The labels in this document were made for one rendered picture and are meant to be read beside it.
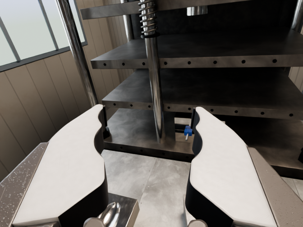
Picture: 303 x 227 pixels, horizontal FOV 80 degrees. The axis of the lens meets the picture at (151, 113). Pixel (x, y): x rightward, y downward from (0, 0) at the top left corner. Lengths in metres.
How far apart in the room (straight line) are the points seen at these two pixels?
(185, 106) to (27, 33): 1.94
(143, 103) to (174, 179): 0.45
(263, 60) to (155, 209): 0.76
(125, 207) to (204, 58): 0.71
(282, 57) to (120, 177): 0.89
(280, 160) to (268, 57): 0.51
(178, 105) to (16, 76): 1.84
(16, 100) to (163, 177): 1.88
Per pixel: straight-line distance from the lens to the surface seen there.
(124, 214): 0.77
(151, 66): 0.90
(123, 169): 1.00
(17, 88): 2.41
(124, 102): 1.11
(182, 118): 1.03
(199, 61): 0.90
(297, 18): 1.55
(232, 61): 0.90
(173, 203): 0.85
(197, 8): 1.13
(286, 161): 1.14
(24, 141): 2.54
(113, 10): 1.01
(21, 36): 2.44
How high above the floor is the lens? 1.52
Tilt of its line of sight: 31 degrees down
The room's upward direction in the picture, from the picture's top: 7 degrees counter-clockwise
